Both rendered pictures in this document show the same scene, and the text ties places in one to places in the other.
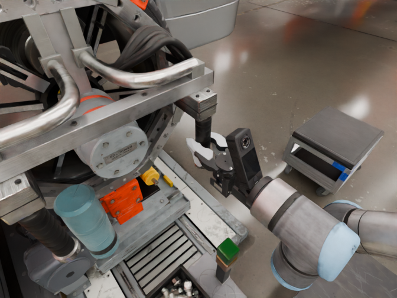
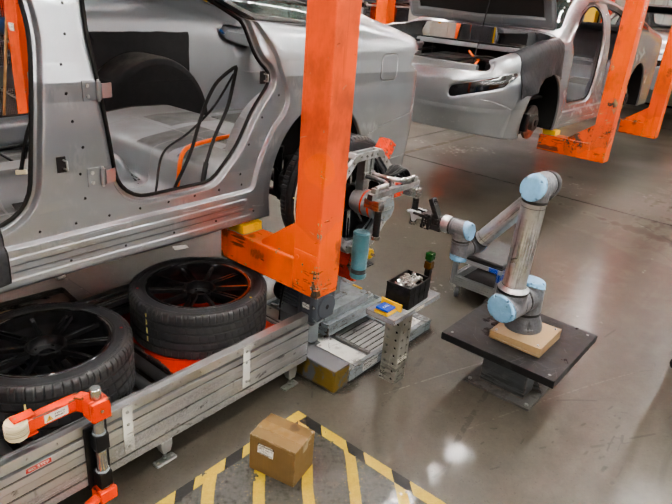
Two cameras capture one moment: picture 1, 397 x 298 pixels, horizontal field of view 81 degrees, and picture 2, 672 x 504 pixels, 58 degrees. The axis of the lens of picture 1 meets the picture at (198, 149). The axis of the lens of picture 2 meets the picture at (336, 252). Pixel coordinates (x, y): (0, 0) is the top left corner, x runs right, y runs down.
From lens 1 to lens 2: 2.79 m
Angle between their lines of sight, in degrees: 24
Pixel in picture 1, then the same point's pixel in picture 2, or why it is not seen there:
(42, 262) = not seen: hidden behind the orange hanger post
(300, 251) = (457, 230)
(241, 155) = (434, 205)
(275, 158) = (443, 287)
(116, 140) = (388, 202)
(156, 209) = (359, 295)
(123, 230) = (341, 303)
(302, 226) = (457, 222)
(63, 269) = (327, 298)
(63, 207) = (360, 233)
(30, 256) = not seen: hidden behind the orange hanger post
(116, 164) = (385, 213)
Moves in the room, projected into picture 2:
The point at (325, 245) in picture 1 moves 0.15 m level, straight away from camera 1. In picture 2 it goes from (464, 224) to (480, 218)
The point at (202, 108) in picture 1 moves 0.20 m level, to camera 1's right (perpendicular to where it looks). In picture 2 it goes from (417, 192) to (454, 193)
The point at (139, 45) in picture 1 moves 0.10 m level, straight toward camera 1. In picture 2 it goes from (394, 170) to (403, 176)
